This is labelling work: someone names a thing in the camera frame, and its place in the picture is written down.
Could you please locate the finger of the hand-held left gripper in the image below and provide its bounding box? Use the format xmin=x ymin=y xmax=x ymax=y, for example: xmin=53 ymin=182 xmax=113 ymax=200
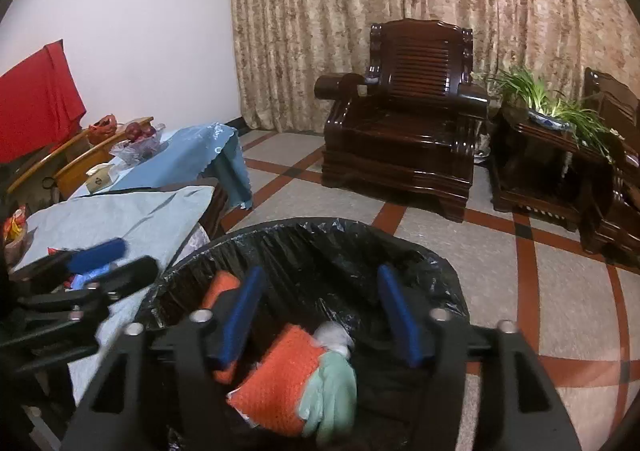
xmin=10 ymin=237 xmax=128 ymax=284
xmin=20 ymin=255 xmax=160 ymax=327

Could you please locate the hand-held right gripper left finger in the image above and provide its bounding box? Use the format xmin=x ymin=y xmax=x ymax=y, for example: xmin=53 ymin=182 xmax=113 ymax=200
xmin=60 ymin=265 xmax=268 ymax=451

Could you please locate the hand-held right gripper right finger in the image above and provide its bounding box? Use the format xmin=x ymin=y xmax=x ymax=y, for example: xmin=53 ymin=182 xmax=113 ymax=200
xmin=377 ymin=263 xmax=583 ymax=451

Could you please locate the blue plastic shoe cover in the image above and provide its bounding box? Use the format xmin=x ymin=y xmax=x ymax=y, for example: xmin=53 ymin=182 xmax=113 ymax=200
xmin=70 ymin=263 xmax=115 ymax=289

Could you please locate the orange foam mesh piece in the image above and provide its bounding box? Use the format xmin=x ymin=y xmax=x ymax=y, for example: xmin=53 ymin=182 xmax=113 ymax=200
xmin=226 ymin=323 xmax=326 ymax=434
xmin=201 ymin=271 xmax=242 ymax=382

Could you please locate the white tissue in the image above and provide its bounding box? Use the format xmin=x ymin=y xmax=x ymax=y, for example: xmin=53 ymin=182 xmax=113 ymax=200
xmin=312 ymin=321 xmax=356 ymax=357

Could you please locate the green glove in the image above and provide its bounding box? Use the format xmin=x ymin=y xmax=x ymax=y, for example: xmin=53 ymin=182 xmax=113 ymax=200
xmin=300 ymin=350 xmax=358 ymax=447

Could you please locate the bin with black bag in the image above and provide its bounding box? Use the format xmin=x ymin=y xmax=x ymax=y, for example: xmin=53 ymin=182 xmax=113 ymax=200
xmin=135 ymin=216 xmax=471 ymax=451

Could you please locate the grey-blue towel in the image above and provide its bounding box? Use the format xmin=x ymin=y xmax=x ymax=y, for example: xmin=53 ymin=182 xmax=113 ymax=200
xmin=10 ymin=185 xmax=216 ymax=402

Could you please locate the beige tissue box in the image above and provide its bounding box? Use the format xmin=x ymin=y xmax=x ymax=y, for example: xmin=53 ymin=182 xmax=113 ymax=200
xmin=85 ymin=166 xmax=113 ymax=193

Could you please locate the white floral bed sheet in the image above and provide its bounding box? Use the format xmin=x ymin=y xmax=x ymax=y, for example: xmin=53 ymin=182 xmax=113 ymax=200
xmin=172 ymin=224 xmax=211 ymax=262

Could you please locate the light wooden cabinet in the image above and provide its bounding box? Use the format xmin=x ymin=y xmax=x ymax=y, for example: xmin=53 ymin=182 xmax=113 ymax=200
xmin=5 ymin=116 xmax=155 ymax=212

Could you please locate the red and yellow snack bag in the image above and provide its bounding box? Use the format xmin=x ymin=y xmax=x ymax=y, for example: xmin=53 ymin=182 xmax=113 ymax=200
xmin=2 ymin=205 xmax=28 ymax=244

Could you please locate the dark wooden coffee table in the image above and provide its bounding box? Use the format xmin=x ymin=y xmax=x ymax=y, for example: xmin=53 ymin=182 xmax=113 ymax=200
xmin=165 ymin=176 xmax=233 ymax=239

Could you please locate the glass fruit bowl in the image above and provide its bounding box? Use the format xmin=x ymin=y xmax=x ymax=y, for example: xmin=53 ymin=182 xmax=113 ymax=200
xmin=110 ymin=124 xmax=166 ymax=163

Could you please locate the red plastic bag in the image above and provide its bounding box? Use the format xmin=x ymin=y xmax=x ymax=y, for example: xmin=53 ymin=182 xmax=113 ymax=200
xmin=89 ymin=114 xmax=118 ymax=138

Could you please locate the blue tablecloth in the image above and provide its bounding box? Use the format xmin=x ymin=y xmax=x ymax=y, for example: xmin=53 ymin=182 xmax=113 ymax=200
xmin=67 ymin=122 xmax=253 ymax=209

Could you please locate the red cloth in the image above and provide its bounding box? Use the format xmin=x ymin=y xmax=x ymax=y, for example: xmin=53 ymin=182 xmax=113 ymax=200
xmin=0 ymin=38 xmax=87 ymax=164

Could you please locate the dark wooden armchair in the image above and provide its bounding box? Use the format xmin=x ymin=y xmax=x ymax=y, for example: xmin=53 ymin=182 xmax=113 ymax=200
xmin=314 ymin=18 xmax=490 ymax=223
xmin=580 ymin=67 xmax=640 ymax=274

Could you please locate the dark wooden side table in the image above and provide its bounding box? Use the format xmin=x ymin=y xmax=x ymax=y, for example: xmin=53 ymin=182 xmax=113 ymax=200
xmin=487 ymin=104 xmax=618 ymax=232

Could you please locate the green potted plant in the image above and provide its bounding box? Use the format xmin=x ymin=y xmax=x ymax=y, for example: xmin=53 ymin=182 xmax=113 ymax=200
xmin=482 ymin=66 xmax=621 ymax=162

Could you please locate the beige patterned curtain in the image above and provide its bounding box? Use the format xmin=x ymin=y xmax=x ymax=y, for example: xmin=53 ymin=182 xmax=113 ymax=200
xmin=221 ymin=0 xmax=640 ymax=137

